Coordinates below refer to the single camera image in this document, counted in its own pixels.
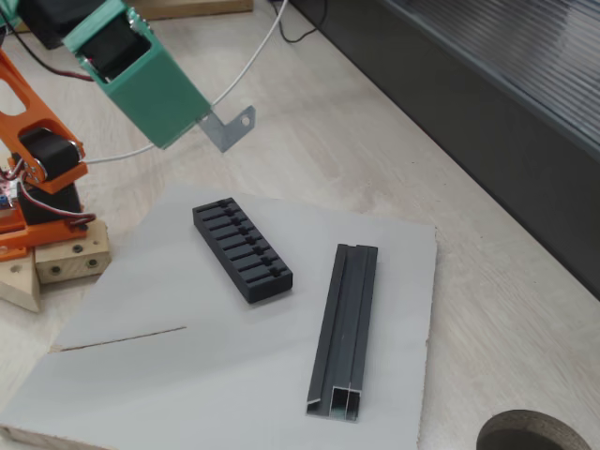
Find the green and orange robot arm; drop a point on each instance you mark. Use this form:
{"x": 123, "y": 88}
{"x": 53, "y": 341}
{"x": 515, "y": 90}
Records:
{"x": 51, "y": 173}

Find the black slotted holder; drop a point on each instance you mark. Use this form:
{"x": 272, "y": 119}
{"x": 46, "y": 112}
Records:
{"x": 269, "y": 288}

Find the beige wooden block with hole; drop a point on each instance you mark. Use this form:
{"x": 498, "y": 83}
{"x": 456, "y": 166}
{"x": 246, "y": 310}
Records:
{"x": 19, "y": 286}

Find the wooden plank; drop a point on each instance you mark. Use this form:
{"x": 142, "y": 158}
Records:
{"x": 197, "y": 7}

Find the light wooden base block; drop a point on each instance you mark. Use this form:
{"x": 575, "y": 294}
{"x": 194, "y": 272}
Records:
{"x": 65, "y": 258}

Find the grey board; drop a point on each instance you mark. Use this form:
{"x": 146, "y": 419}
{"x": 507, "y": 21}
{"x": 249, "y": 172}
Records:
{"x": 187, "y": 375}

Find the black aluminium profile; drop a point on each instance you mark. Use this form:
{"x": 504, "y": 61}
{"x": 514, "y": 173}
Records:
{"x": 347, "y": 328}

